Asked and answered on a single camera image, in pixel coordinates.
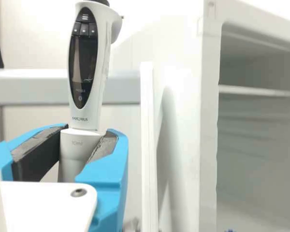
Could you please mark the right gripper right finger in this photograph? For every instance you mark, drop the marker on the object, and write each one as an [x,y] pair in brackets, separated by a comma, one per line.
[111,183]

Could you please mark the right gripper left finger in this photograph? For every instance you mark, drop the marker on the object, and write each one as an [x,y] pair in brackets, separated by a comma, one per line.
[7,154]

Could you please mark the white incubator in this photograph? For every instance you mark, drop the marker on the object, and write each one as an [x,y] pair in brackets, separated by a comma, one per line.
[253,145]

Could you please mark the pipette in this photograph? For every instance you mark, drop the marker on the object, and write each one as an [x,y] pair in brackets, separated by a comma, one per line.
[87,113]

